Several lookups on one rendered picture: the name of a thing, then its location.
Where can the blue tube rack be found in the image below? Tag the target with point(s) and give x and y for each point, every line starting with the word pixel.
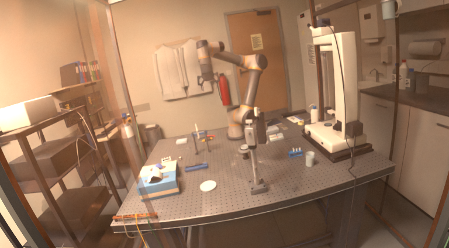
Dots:
pixel 295 152

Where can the white gas cylinder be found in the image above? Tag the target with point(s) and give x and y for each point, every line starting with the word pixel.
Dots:
pixel 129 135

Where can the dark grey container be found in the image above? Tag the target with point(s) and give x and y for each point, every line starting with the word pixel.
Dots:
pixel 422 83

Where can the white beaker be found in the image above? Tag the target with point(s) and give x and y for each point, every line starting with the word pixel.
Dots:
pixel 309 159

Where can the orange bar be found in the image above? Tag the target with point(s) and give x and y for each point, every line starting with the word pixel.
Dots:
pixel 135 216

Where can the orange yellow tool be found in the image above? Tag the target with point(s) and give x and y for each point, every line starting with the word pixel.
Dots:
pixel 208 138

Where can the grey tap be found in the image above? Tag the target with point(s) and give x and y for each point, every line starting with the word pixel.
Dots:
pixel 376 74

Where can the yellow door notice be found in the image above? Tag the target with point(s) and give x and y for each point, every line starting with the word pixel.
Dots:
pixel 256 41

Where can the small white toothed block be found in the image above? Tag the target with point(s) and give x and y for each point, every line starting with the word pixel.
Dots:
pixel 166 159

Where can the dark brown base plate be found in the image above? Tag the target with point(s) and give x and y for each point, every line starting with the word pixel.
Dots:
pixel 347 155

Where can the white round dish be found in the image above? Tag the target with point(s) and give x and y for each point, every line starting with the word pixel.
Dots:
pixel 208 185

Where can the white electrode holder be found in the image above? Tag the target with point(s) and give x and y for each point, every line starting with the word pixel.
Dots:
pixel 196 130

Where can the white base cupboard with counter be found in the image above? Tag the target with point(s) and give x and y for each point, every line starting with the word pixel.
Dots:
pixel 414 142

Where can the brown metal shelf unit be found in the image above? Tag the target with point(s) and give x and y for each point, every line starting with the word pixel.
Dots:
pixel 52 177

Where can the dark blue rack stand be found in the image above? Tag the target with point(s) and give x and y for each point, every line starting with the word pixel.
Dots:
pixel 196 142

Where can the white wash bottle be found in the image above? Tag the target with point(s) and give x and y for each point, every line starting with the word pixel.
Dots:
pixel 314 114

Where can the white soap dispenser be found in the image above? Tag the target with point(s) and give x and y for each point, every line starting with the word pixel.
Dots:
pixel 386 54

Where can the blue flat bar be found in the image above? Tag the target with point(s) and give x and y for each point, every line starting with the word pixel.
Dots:
pixel 196 167

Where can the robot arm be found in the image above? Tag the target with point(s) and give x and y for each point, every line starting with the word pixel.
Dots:
pixel 250 86

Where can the small white flat box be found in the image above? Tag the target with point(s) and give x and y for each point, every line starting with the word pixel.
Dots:
pixel 181 141

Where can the white paper roll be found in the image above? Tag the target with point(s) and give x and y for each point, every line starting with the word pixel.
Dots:
pixel 424 48

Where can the dark brown box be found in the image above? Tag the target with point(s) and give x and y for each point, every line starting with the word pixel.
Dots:
pixel 77 206
pixel 52 158

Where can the white slide box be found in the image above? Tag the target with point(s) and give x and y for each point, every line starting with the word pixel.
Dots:
pixel 276 137

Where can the hanging pale blue bottle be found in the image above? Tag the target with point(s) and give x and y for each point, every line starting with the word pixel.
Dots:
pixel 388 5

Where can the wooden wall shelf with binders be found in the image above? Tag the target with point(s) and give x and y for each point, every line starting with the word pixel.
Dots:
pixel 79 79

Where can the grey slide box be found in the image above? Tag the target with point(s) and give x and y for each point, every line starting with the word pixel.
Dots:
pixel 272 129

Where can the white microscope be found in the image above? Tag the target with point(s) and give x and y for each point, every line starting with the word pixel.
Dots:
pixel 342 90

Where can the blue tissue box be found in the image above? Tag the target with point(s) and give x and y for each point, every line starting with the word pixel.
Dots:
pixel 159 185

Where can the grey manipulator post with carriage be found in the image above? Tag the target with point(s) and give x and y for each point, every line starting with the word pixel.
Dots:
pixel 257 163

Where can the dark grey box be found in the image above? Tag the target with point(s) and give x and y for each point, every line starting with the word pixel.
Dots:
pixel 354 128

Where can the white lab coat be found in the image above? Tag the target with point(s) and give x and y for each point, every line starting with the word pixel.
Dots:
pixel 191 69
pixel 168 72

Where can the white towel dispenser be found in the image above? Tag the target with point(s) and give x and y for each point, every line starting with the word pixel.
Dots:
pixel 372 23

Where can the brown door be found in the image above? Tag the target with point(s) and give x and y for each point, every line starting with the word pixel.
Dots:
pixel 259 72

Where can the grey waste bin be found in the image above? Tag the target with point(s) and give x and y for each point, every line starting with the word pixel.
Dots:
pixel 153 136

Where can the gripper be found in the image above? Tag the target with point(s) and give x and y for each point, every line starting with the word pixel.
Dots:
pixel 207 76

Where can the dark notebook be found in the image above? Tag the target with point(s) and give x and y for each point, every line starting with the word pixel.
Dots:
pixel 274 122

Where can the white flat paper box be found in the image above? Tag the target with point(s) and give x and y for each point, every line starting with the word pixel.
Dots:
pixel 294 119

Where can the white bottle red cap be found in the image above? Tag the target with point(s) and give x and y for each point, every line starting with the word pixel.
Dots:
pixel 403 75

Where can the grey bottle blue cap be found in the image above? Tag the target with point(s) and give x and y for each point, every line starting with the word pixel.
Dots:
pixel 410 80

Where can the grey round bath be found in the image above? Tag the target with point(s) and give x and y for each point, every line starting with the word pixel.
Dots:
pixel 243 149

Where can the red fire extinguisher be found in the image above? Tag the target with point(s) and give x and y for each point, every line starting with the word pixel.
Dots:
pixel 224 90

